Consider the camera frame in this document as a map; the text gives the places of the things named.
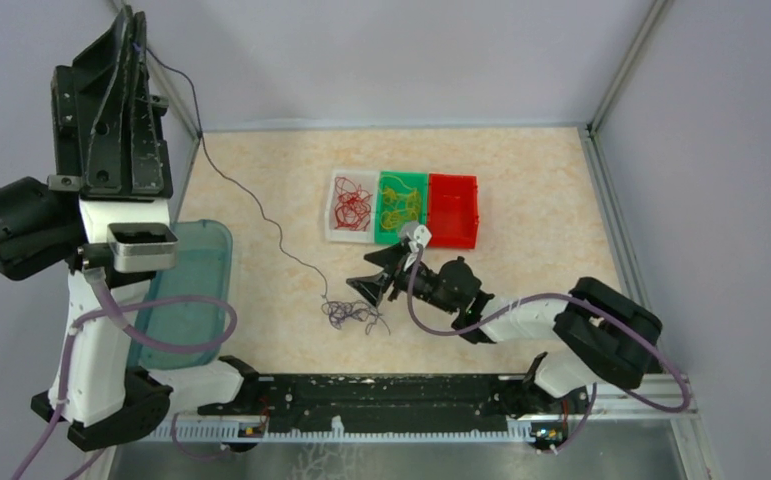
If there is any cable pile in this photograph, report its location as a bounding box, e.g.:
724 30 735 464
319 298 392 337

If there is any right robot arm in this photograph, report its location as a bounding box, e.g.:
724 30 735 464
346 241 663 412

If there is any yellow cable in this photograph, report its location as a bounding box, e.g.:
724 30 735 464
379 177 425 234

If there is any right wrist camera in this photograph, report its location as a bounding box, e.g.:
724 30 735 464
399 221 432 271

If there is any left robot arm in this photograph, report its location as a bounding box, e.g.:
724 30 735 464
0 6 261 452

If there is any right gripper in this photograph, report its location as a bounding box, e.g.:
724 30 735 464
347 241 458 315

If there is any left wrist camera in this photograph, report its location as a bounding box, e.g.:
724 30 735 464
82 223 178 274

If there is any teal plastic basin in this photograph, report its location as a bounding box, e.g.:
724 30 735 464
127 219 233 370

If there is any white plastic bin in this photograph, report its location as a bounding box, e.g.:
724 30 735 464
323 168 380 244

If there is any red cable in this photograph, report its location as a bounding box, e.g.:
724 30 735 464
329 173 376 233

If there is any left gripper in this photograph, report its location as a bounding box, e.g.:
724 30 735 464
48 0 175 218

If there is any red plastic bin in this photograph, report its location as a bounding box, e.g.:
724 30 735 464
426 173 479 250

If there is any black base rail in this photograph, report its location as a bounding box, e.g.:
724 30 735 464
197 374 587 434

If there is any green plastic bin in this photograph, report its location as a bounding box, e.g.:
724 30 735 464
373 171 429 245

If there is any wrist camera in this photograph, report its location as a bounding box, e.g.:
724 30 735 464
82 223 178 274
399 221 432 271

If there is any aluminium frame rail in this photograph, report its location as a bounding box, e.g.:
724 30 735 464
144 374 697 445

